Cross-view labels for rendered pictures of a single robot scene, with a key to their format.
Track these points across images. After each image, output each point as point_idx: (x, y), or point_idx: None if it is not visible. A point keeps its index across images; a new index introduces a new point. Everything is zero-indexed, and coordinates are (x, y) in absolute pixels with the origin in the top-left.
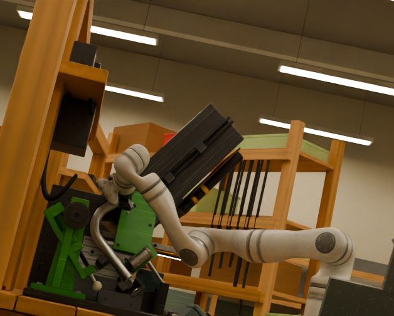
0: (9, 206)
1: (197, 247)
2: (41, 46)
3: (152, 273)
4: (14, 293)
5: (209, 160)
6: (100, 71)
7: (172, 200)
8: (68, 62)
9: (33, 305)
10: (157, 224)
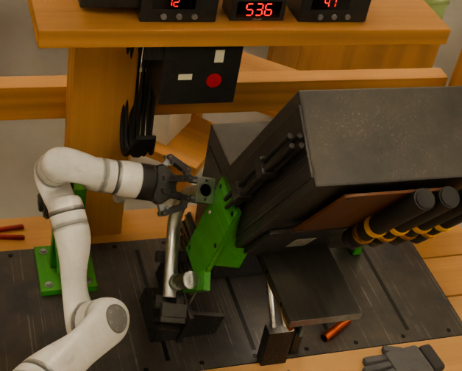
0: None
1: (65, 325)
2: None
3: None
4: (4, 249)
5: (280, 194)
6: (36, 29)
7: (65, 246)
8: (31, 4)
9: None
10: (250, 247)
